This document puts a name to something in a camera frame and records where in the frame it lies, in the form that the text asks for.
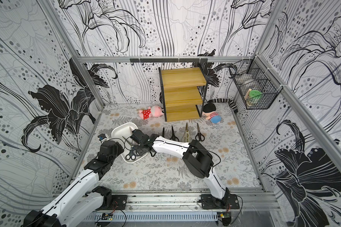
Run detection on small blue handled scissors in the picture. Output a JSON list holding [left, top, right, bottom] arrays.
[[123, 136, 137, 162]]

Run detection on white plastic storage box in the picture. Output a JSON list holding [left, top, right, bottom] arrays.
[[111, 123, 147, 164]]

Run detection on all black scissors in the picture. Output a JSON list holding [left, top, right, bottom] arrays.
[[170, 126, 180, 142]]

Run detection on cream handled kitchen scissors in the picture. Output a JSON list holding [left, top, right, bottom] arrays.
[[181, 123, 191, 142]]

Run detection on black handled steel scissors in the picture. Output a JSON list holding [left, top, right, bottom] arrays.
[[195, 124, 205, 141]]

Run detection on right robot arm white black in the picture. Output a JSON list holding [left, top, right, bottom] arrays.
[[130, 129, 228, 201]]

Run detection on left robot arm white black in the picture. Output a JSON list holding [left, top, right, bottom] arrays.
[[23, 134, 125, 227]]

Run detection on pink plush doll red dress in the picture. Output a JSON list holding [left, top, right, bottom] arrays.
[[138, 106, 164, 120]]

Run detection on plush doll blue shorts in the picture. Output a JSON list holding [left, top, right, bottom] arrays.
[[202, 103, 222, 124]]

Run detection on striped black white plush tail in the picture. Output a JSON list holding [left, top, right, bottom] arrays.
[[208, 98, 238, 113]]

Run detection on green lid in basket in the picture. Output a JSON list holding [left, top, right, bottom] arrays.
[[249, 90, 263, 104]]

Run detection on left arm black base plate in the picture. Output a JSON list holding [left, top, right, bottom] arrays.
[[100, 194, 128, 210]]

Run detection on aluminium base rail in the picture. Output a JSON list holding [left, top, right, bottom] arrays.
[[73, 190, 282, 213]]

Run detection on wooden shelf black frame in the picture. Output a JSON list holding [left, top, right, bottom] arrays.
[[158, 67, 206, 122]]

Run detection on white slotted cable duct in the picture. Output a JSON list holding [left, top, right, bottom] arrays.
[[83, 211, 218, 223]]

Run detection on black hook rail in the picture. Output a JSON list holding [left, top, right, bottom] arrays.
[[130, 58, 208, 63]]

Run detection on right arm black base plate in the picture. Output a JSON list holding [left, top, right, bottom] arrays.
[[199, 193, 240, 210]]

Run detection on black wire basket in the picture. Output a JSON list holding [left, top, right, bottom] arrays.
[[228, 59, 278, 110]]

